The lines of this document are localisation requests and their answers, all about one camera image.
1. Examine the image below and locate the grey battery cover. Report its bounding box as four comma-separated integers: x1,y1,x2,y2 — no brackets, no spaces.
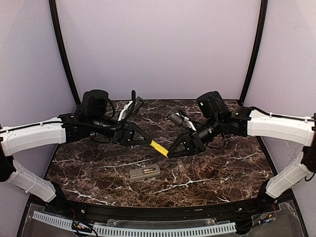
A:
176,160,185,172

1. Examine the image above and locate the yellow handled screwdriver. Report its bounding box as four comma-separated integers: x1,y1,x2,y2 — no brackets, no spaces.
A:
150,140,168,158

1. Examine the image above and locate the grey remote control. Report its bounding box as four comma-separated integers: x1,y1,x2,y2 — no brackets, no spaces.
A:
129,164,161,180

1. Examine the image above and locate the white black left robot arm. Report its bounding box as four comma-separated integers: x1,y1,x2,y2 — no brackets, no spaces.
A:
0,89,152,203

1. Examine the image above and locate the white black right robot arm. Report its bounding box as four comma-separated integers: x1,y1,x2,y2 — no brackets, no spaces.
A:
167,91,316,201

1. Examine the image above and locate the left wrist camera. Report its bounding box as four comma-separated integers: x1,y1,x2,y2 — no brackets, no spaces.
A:
118,90,145,121

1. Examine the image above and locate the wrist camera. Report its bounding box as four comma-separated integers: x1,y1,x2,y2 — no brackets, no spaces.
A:
118,90,145,121
166,110,196,131

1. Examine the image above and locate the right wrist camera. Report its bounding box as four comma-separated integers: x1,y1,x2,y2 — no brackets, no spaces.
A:
166,110,196,131

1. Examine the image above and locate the white slotted cable duct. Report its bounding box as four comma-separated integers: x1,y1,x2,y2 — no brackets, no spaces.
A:
32,211,237,237

